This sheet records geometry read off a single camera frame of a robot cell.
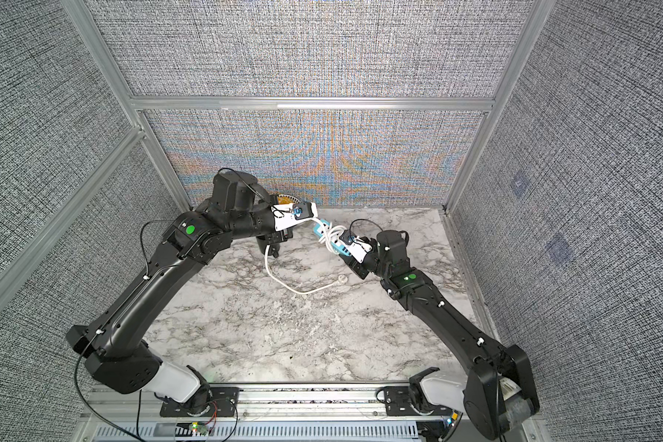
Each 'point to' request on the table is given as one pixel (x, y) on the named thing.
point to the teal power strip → (324, 228)
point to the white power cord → (332, 250)
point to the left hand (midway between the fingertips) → (306, 207)
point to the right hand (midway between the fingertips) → (351, 237)
